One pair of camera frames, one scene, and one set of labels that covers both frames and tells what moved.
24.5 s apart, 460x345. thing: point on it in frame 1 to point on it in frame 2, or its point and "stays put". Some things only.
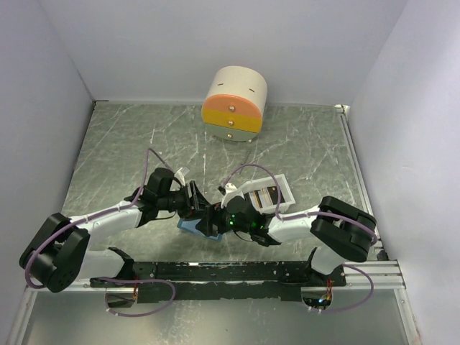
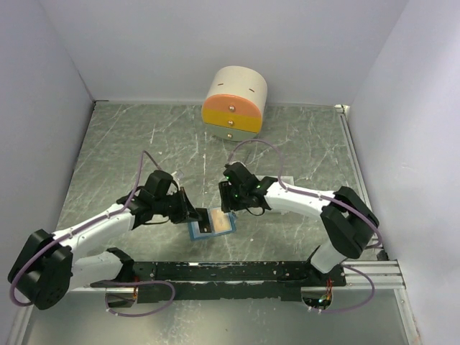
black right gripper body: [226, 222] to [232, 199]
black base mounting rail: [177, 282] stays put
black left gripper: [198, 200] stays put
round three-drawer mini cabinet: [234, 99] stays put
